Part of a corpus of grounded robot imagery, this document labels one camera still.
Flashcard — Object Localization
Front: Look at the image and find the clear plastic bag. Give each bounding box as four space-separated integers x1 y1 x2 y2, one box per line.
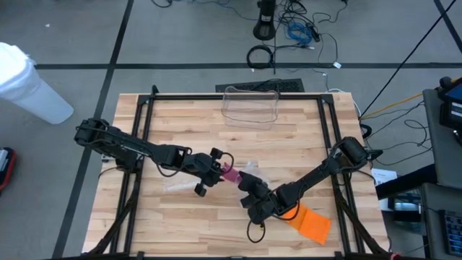
240 160 271 186
162 179 199 193

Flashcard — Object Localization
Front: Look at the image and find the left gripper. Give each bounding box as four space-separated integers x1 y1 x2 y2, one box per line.
175 146 230 198

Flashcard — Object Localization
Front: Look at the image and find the left gripper cable loop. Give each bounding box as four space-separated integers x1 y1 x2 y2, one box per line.
220 151 235 171

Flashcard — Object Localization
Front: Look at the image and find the black monitor device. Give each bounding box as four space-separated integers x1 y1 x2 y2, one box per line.
437 75 462 131

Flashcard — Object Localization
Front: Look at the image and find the black keyboard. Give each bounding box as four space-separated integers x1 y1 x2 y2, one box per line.
214 78 306 94

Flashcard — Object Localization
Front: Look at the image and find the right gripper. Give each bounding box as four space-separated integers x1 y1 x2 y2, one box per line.
237 170 289 225

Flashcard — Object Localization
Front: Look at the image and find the white paper sheet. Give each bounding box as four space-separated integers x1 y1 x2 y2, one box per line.
370 167 398 189

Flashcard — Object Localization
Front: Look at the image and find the orange elastic bandage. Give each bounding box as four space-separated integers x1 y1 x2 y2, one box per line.
280 203 332 246

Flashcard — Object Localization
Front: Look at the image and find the coiled black cable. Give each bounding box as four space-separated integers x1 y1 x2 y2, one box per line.
245 44 274 70

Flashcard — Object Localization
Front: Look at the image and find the right gripper cable loop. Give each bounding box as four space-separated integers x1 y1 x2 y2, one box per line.
246 219 267 244

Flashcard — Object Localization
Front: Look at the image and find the black power strip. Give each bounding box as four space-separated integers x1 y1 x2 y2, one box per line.
305 22 321 43

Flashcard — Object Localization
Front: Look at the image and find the black floor stand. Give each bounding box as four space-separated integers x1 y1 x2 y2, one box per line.
252 0 277 41

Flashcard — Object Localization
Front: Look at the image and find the black keypad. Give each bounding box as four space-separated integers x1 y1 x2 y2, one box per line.
440 209 462 258

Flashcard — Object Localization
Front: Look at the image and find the blue cable bundle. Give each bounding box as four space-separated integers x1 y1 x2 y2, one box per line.
286 21 314 47

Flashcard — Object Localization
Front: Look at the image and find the pink elastic bandage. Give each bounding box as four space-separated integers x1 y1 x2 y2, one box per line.
221 162 244 184

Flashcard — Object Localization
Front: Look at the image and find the yellow floor cable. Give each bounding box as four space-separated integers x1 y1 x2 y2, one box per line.
359 92 424 121

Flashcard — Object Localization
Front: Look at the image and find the grey desk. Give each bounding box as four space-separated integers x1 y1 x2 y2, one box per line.
420 88 462 260

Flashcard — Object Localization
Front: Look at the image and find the long black cable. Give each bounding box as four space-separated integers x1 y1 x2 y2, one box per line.
359 0 458 118

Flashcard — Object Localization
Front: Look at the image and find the gripper cable loop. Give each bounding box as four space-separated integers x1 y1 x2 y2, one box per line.
246 219 267 244
220 151 235 171

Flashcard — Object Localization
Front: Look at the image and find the clear plastic bin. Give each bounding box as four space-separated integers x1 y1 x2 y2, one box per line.
220 85 281 131

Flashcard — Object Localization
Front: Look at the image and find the white trash bin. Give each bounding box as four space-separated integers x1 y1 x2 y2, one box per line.
0 41 75 126

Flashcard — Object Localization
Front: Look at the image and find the red and black case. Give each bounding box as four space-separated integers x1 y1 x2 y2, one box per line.
0 146 17 192

